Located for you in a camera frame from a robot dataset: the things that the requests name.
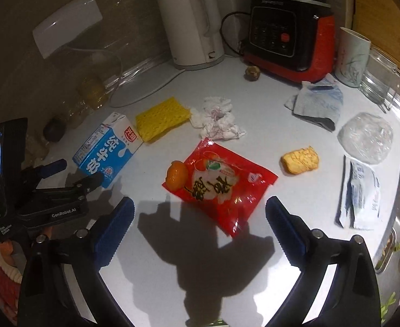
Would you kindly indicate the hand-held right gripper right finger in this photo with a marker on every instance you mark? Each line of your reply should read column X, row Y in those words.
column 285, row 231

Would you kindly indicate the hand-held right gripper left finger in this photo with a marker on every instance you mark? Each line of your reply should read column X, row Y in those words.
column 113, row 231

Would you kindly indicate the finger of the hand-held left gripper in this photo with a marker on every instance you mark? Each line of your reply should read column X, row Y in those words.
column 91, row 180
column 54, row 167

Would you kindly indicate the brown oval fruit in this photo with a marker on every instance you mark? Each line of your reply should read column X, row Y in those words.
column 54, row 130

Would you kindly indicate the red snack bag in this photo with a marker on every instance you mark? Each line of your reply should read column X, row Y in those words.
column 227, row 190

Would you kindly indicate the orange peel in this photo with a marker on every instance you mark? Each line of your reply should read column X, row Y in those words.
column 176, row 175

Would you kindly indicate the white tissue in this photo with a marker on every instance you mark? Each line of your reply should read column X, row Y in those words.
column 217, row 122

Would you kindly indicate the blue white wrapper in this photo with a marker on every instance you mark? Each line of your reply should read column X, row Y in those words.
column 317, row 100

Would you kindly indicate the blue white milk carton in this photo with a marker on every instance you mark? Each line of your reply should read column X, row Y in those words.
column 108, row 150

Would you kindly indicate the yellow bread piece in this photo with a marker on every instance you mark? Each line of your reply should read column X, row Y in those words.
column 300, row 160

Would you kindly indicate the clear bottle with yellow liquid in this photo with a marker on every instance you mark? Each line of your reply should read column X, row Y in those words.
column 91, row 92

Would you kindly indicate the white blue packet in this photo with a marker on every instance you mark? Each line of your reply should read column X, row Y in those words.
column 360, row 194

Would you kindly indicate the yellow sponge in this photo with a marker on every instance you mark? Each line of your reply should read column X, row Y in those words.
column 160, row 119

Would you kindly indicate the clear plastic wrap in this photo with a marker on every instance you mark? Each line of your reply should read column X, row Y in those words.
column 365, row 138

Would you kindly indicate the small brown nut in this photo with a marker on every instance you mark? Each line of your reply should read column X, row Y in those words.
column 252, row 73

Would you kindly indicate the clear glass mug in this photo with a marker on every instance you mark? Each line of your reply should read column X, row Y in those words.
column 378, row 75

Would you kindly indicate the white electric kettle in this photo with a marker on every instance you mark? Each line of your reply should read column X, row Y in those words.
column 186, row 24

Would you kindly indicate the white printed ceramic cup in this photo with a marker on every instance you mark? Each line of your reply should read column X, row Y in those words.
column 351, row 58

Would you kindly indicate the red black kitchen appliance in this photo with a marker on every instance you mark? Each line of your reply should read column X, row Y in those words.
column 322, row 41

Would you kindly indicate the wooden board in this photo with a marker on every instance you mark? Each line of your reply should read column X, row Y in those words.
column 380, row 3

